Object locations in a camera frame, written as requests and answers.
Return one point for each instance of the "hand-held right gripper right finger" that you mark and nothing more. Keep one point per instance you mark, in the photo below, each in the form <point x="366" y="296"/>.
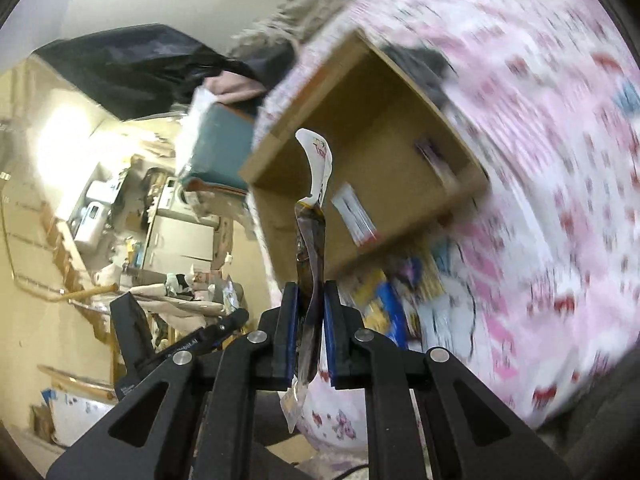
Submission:
<point x="331" y="335"/>

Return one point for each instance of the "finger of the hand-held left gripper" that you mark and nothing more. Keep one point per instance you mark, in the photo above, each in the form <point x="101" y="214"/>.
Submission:
<point x="220" y="327"/>

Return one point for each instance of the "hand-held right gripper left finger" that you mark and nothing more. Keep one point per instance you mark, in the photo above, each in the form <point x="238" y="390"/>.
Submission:
<point x="291" y="335"/>

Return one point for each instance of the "yellow and blue snack packet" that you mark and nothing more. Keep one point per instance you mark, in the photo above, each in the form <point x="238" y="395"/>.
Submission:
<point x="367" y="292"/>

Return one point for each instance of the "white and brown snack packet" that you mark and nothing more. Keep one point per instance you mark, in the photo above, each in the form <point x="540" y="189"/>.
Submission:
<point x="312" y="240"/>

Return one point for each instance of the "cardboard box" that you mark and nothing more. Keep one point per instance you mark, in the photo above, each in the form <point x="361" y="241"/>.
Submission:
<point x="380" y="125"/>

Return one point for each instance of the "beige ironing board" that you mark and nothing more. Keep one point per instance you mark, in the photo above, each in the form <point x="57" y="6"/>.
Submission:
<point x="170" y="302"/>

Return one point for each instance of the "wooden railing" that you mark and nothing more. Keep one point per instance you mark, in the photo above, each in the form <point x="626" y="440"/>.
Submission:
<point x="85" y="292"/>

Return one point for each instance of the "beige cabinet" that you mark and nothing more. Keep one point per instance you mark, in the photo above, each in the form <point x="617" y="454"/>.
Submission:
<point x="180" y="240"/>

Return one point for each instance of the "white appliance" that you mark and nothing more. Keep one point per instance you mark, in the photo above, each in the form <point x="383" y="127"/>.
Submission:
<point x="95" y="222"/>

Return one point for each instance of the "white printed board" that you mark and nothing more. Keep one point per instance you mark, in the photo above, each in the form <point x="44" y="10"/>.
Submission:
<point x="75" y="415"/>

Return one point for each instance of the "teal fabric box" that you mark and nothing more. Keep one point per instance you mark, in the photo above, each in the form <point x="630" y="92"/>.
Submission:
<point x="220" y="145"/>

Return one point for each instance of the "black cloth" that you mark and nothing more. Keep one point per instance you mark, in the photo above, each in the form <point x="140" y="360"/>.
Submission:
<point x="135" y="70"/>

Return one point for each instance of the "dark grey cloth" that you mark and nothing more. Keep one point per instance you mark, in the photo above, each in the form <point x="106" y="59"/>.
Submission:
<point x="420" y="67"/>

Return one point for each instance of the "pink printed blanket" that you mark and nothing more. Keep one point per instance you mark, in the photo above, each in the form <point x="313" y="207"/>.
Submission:
<point x="525" y="110"/>

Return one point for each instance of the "fuzzy beige blanket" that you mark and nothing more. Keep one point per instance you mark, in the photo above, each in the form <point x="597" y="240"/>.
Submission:
<point x="310" y="5"/>

